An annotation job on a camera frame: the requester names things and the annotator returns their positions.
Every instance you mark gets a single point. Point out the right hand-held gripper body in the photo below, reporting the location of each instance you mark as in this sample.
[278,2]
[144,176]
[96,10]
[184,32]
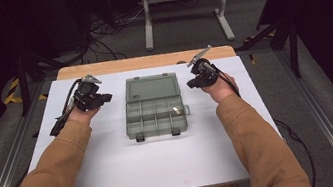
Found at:
[207,75]

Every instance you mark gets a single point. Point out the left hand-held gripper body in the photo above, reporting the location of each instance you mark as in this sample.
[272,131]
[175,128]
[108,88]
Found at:
[87,97]

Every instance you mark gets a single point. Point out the grey clear compartment box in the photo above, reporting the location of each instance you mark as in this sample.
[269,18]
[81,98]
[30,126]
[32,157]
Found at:
[154,109]

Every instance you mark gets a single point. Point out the person's left hand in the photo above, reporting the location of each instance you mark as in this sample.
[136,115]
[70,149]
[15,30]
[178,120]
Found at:
[85,115]

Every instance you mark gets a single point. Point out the person's right hand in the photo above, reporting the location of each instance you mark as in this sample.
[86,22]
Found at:
[221,90]

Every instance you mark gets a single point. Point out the wooden table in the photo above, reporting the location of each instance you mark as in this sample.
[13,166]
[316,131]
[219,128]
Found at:
[136,63]

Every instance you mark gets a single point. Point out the black metal stand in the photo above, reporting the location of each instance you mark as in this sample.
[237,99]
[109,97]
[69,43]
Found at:
[23,85]
[292,50]

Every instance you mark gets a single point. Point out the yellow black floor tape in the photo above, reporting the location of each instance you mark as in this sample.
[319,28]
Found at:
[10,96]

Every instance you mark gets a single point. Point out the white table board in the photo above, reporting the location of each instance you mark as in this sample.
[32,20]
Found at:
[152,163]

